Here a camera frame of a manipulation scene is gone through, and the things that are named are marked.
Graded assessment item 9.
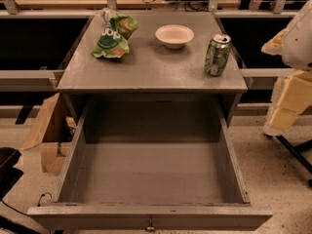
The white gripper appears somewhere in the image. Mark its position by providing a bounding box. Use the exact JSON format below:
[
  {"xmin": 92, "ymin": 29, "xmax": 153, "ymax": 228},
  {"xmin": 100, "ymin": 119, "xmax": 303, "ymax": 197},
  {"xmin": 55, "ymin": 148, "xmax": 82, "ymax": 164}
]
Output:
[{"xmin": 269, "ymin": 71, "xmax": 312, "ymax": 130}]

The green rice chip bag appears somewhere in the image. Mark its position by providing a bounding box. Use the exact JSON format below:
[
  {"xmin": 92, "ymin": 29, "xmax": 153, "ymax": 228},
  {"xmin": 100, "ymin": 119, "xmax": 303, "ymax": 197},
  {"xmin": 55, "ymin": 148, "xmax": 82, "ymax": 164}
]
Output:
[{"xmin": 92, "ymin": 11, "xmax": 138, "ymax": 59}]

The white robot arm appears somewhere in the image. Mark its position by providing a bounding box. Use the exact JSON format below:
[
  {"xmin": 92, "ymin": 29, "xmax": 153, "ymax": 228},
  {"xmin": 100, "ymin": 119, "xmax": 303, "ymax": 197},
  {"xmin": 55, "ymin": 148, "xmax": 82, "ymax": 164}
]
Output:
[{"xmin": 261, "ymin": 0, "xmax": 312, "ymax": 136}]

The open grey top drawer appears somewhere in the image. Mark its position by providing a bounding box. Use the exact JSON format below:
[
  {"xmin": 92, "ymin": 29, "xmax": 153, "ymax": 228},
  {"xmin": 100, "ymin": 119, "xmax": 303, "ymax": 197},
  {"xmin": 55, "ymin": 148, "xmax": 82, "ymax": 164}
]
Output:
[{"xmin": 29, "ymin": 95, "xmax": 272, "ymax": 231}]

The metal drawer knob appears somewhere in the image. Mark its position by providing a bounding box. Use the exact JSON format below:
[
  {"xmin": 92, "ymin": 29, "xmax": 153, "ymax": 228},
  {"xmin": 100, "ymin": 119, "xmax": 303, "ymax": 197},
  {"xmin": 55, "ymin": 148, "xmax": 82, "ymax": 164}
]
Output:
[{"xmin": 145, "ymin": 219, "xmax": 156, "ymax": 233}]

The black chair base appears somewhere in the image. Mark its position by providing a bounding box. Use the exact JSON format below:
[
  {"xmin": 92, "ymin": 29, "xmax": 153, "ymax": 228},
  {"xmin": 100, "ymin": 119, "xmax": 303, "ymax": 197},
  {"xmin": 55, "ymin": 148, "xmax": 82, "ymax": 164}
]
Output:
[{"xmin": 275, "ymin": 136, "xmax": 312, "ymax": 174}]

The green soda can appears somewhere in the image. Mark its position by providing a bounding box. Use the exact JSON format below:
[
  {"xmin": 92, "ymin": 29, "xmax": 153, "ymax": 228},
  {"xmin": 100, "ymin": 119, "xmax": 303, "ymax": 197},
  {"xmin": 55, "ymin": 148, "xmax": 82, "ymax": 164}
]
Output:
[{"xmin": 204, "ymin": 34, "xmax": 231, "ymax": 76}]

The white paper bowl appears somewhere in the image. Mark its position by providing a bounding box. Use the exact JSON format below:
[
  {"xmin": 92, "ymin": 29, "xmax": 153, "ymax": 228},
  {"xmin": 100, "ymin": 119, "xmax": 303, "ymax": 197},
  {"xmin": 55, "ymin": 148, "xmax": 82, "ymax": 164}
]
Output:
[{"xmin": 155, "ymin": 24, "xmax": 194, "ymax": 49}]

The clear plastic water bottle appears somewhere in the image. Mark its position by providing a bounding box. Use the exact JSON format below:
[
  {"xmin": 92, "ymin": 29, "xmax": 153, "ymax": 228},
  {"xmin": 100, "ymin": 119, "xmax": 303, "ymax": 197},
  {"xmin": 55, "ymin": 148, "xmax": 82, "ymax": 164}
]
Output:
[{"xmin": 99, "ymin": 8, "xmax": 116, "ymax": 23}]

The brown cardboard box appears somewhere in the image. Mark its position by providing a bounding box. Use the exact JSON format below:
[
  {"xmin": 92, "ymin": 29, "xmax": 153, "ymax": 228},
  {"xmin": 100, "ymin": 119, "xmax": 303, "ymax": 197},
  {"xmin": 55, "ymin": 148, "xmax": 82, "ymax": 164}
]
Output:
[{"xmin": 21, "ymin": 93, "xmax": 77, "ymax": 174}]

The black floor cable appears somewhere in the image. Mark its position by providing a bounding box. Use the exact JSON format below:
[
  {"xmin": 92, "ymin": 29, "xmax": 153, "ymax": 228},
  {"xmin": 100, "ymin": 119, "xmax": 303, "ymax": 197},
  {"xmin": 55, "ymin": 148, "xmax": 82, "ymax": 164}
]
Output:
[{"xmin": 36, "ymin": 191, "xmax": 53, "ymax": 208}]

